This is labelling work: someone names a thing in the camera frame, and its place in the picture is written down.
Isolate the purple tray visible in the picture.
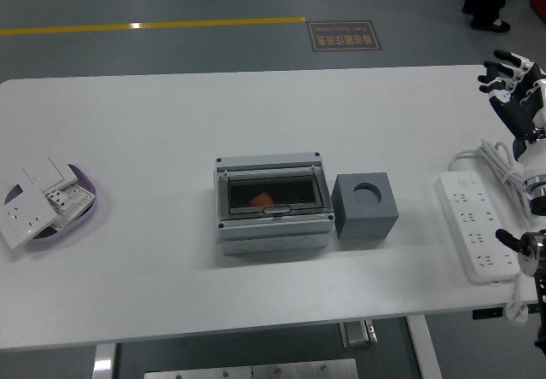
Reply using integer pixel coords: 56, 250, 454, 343
3, 163, 98, 252

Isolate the white power strip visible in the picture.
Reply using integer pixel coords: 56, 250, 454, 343
434, 170, 522, 286

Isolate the yellow floor line tape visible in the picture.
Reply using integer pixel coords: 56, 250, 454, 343
0, 15, 307, 37

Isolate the black table control panel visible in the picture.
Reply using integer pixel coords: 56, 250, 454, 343
472, 307, 504, 321

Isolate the white perforated socket back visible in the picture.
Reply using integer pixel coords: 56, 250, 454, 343
53, 182, 96, 230

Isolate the white five-hole socket plate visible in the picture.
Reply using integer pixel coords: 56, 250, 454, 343
0, 184, 56, 250

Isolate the white table leg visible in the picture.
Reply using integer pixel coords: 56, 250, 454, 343
406, 315, 444, 379
91, 343, 117, 379

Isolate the white power cord with plug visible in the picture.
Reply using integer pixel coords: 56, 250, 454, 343
446, 138, 538, 327

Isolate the grey cube with round hole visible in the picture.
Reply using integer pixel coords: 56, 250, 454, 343
330, 172, 400, 240

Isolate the steel base plate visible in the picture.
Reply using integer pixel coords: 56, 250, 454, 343
143, 358, 359, 379

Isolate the orange cylinder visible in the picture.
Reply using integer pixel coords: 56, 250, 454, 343
247, 189, 276, 207

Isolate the white switch plate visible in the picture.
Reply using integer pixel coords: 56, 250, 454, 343
11, 155, 80, 196

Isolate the small white socket insert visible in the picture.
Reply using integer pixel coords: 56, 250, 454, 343
44, 189, 73, 214

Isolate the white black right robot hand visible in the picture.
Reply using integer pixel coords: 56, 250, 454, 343
476, 49, 546, 184

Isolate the grey box with clear lid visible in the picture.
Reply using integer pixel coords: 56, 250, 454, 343
212, 151, 335, 256

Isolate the grey metal table bracket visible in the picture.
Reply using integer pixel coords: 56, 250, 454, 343
340, 319, 379, 350

